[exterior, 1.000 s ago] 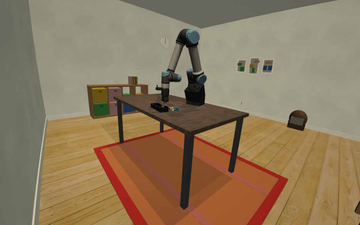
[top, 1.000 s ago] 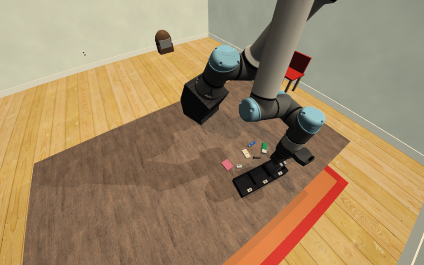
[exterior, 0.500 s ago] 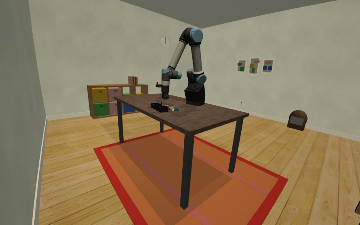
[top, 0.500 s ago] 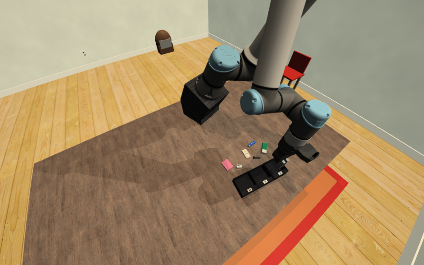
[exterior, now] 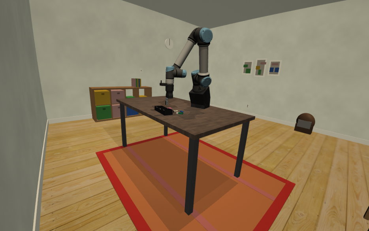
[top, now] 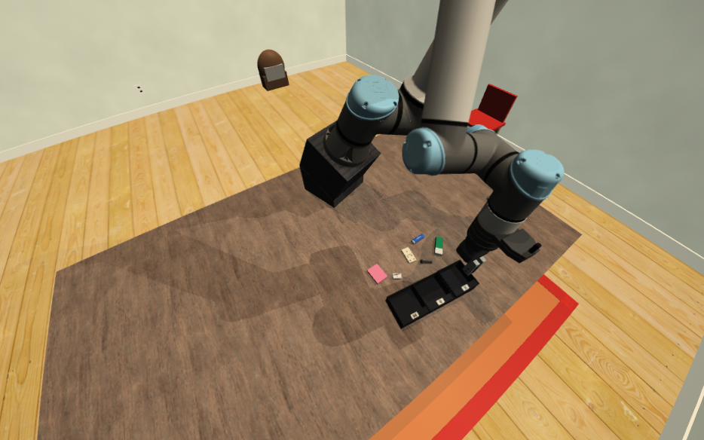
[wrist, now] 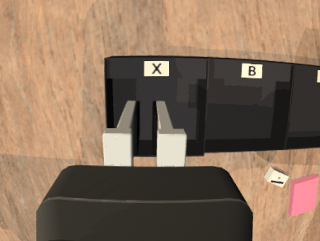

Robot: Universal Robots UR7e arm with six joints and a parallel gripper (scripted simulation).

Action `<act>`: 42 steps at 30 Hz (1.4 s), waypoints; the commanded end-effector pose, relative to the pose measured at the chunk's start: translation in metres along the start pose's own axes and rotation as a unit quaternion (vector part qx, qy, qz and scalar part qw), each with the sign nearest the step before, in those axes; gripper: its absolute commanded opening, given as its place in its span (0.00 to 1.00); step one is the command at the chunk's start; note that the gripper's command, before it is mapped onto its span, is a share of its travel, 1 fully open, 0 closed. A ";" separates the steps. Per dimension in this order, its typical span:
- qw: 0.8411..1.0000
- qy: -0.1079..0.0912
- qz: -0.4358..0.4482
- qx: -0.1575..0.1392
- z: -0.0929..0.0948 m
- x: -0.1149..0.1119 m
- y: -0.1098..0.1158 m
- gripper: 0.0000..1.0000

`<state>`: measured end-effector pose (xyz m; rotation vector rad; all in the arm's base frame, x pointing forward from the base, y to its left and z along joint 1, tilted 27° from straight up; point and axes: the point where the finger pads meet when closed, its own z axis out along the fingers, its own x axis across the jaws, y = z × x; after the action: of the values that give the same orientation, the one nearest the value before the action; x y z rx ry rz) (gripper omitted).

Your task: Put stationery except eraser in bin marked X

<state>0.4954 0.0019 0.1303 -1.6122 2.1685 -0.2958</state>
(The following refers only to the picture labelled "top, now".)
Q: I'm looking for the cream domino tile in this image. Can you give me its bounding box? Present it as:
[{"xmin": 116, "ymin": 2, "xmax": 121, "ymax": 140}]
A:
[{"xmin": 401, "ymin": 247, "xmax": 416, "ymax": 263}]

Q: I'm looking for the black rack of bins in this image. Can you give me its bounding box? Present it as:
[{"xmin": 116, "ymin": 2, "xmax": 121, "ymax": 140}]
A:
[{"xmin": 386, "ymin": 260, "xmax": 479, "ymax": 328}]

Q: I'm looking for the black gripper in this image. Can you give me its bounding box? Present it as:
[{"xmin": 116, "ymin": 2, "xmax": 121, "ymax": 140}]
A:
[{"xmin": 456, "ymin": 196, "xmax": 541, "ymax": 276}]

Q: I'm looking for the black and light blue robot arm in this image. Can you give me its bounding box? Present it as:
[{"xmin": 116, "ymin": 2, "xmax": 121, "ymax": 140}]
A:
[{"xmin": 323, "ymin": 0, "xmax": 564, "ymax": 222}]

